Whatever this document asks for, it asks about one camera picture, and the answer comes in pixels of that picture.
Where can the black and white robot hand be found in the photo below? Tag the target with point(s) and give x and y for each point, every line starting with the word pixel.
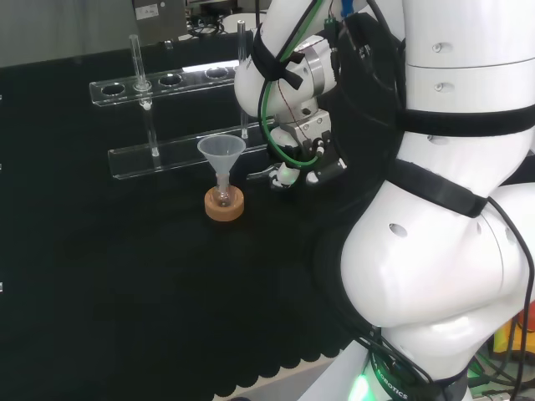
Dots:
pixel 309 129

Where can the clear weighing funnel with powder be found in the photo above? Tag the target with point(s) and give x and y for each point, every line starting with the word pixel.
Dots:
pixel 260 172

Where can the translucent plastic funnel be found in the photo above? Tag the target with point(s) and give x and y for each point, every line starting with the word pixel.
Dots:
pixel 220 151

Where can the clear acrylic funnel stand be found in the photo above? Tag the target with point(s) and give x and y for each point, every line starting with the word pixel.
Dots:
pixel 138 160

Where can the glass round-bottom flask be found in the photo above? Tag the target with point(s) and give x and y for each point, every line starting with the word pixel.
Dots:
pixel 222 199

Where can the grey metal box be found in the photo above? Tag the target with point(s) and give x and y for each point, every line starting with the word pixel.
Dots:
pixel 159 18

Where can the black bench cloth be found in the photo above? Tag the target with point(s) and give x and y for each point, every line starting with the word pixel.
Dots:
pixel 125 271

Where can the yellow object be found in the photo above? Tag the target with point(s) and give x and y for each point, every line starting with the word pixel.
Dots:
pixel 505 338

